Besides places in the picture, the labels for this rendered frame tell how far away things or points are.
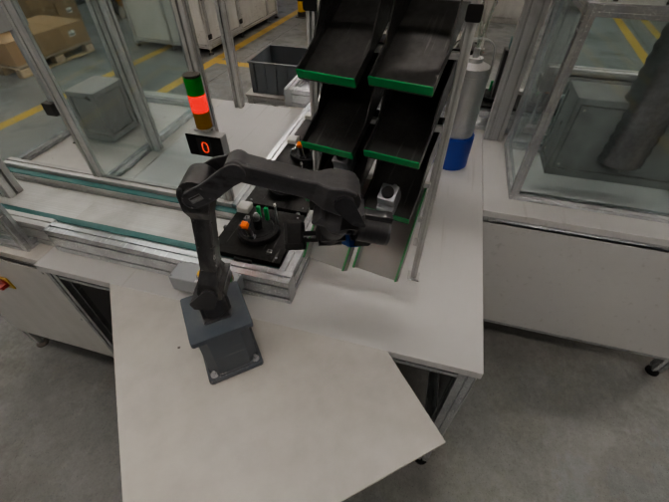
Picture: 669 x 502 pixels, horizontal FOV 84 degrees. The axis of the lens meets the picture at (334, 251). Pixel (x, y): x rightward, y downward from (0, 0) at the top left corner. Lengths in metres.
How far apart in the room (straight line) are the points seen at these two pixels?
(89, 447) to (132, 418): 1.07
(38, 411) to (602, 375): 2.81
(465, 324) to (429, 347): 0.14
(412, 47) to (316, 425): 0.88
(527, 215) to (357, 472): 1.15
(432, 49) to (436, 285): 0.71
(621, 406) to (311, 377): 1.71
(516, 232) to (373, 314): 0.79
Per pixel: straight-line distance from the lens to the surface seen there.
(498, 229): 1.69
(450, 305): 1.22
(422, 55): 0.86
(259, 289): 1.18
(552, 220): 1.68
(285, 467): 0.98
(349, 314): 1.15
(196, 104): 1.22
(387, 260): 1.08
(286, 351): 1.09
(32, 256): 1.69
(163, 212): 1.54
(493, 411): 2.08
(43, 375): 2.51
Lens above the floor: 1.80
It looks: 45 degrees down
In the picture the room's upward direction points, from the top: straight up
